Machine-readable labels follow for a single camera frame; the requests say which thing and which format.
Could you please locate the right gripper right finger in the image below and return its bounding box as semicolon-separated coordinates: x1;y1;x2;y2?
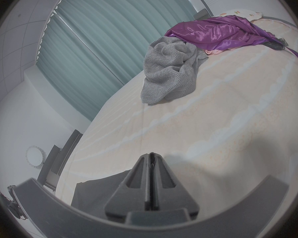
153;154;200;218

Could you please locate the bed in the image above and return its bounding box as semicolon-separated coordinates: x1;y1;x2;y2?
55;0;298;222

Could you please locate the grey bedside table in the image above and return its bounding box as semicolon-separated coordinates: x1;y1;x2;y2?
194;8;210;21

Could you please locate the round white mirror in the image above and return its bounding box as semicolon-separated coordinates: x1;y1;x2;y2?
25;145;44;167

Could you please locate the white printed pillow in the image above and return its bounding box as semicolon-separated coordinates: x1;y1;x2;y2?
220;9;263;20

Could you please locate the black chest of drawers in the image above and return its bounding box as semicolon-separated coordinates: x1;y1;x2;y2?
52;129;83;175

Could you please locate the black T-shirt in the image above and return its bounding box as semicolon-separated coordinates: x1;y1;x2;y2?
71;153;156;216

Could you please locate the blue-green curtain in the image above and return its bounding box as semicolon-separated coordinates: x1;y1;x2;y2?
57;0;198;85
36;16;124;122

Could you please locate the grey garment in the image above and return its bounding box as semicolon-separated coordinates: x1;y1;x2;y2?
140;36;209;105

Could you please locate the purple satin garment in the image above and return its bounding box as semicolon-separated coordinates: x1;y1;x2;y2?
164;15;298;71

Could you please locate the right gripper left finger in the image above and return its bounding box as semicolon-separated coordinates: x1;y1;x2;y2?
105;153;151;218

